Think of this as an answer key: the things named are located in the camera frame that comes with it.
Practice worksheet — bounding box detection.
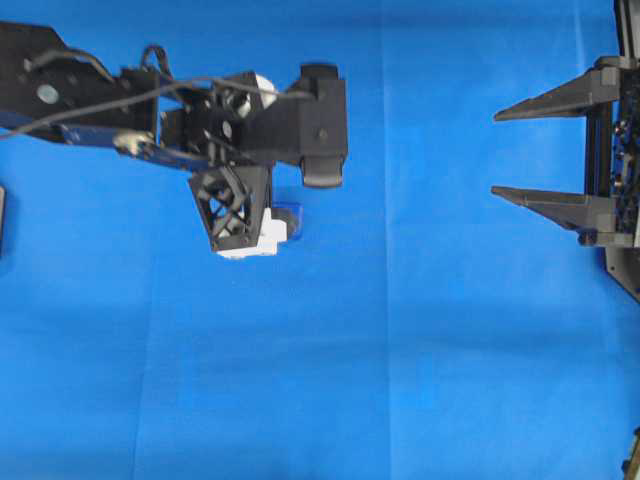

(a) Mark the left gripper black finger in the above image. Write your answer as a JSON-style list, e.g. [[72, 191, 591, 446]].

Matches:
[[188, 165, 269, 251]]

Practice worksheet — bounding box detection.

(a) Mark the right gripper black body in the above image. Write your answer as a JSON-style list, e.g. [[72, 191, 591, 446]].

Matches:
[[585, 56, 639, 248]]

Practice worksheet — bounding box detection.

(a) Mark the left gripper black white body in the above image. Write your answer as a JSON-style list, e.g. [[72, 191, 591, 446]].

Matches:
[[158, 71, 289, 260]]

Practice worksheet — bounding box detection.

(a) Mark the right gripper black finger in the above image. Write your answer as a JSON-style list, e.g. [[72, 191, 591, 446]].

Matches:
[[493, 66, 620, 122], [491, 186, 618, 246]]

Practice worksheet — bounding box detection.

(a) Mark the blue block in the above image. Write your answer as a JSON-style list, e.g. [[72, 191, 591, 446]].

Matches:
[[271, 202, 303, 241]]

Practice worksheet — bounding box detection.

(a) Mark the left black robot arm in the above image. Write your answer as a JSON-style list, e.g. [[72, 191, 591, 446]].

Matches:
[[1, 22, 299, 259]]

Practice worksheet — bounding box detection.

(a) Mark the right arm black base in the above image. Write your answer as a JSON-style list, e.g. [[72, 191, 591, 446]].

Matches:
[[605, 247, 640, 302]]

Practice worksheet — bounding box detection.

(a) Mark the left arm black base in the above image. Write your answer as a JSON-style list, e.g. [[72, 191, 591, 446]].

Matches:
[[0, 185, 7, 256]]

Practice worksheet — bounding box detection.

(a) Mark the left camera black cable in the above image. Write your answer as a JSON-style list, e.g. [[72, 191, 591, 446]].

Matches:
[[12, 44, 314, 139]]

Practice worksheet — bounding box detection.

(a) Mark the black aluminium frame rail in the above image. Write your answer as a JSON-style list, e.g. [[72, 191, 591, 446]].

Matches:
[[614, 0, 640, 59]]

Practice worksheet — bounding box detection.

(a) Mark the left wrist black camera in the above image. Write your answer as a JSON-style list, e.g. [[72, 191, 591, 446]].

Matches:
[[239, 62, 349, 189]]

